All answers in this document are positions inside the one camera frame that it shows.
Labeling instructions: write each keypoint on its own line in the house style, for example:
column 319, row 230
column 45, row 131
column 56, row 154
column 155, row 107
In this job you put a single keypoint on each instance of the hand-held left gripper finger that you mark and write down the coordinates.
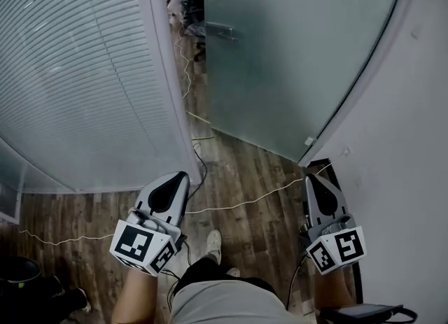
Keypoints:
column 178, row 207
column 147, row 196

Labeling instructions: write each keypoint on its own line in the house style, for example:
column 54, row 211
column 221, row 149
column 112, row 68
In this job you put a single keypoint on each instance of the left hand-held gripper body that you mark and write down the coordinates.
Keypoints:
column 134, row 244

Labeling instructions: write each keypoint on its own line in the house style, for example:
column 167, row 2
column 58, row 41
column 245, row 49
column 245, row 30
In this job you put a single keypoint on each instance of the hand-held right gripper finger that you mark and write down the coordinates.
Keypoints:
column 312, row 207
column 337, row 203

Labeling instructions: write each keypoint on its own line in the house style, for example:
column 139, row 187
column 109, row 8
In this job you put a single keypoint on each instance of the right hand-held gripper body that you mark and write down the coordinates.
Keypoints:
column 346, row 245

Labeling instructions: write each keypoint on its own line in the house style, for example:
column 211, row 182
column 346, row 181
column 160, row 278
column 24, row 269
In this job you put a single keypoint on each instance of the frosted glass door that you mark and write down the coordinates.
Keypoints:
column 287, row 53

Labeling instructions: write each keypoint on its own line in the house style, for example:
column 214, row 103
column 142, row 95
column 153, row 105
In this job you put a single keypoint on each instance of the person's left forearm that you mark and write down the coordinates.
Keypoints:
column 134, row 294

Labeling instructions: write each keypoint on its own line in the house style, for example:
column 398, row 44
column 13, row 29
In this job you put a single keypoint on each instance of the person's right forearm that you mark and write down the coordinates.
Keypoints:
column 332, row 289

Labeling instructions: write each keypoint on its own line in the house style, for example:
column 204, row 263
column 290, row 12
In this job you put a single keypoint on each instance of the black skirting board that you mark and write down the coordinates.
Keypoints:
column 357, row 280

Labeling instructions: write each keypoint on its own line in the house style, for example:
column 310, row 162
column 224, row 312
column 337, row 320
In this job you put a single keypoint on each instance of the person's white shoe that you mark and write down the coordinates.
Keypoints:
column 234, row 272
column 214, row 244

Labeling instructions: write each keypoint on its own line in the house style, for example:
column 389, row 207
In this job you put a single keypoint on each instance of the black waist pouch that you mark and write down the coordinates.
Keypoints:
column 364, row 313

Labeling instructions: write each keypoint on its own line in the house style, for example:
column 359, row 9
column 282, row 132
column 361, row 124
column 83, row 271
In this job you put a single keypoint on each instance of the person's black shorts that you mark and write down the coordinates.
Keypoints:
column 206, row 272

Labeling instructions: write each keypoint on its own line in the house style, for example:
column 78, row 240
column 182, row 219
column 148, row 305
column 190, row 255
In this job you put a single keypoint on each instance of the person's white shirt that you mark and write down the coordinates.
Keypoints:
column 231, row 303

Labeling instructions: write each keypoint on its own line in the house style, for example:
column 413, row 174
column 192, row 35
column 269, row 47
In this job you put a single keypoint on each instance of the black waste bin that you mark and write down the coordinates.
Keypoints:
column 17, row 268

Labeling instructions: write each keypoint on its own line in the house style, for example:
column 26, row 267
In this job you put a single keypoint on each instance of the glass partition with white blinds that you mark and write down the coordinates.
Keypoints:
column 77, row 70

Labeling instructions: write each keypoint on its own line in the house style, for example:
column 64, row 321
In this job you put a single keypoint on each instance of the black office chair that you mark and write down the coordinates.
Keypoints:
column 196, row 2

